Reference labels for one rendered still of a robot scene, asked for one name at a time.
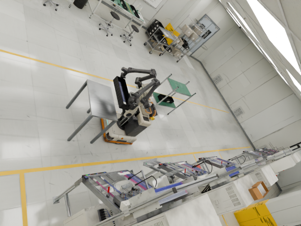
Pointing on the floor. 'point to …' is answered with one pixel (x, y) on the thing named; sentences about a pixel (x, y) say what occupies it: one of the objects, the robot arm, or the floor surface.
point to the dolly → (154, 29)
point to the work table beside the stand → (96, 106)
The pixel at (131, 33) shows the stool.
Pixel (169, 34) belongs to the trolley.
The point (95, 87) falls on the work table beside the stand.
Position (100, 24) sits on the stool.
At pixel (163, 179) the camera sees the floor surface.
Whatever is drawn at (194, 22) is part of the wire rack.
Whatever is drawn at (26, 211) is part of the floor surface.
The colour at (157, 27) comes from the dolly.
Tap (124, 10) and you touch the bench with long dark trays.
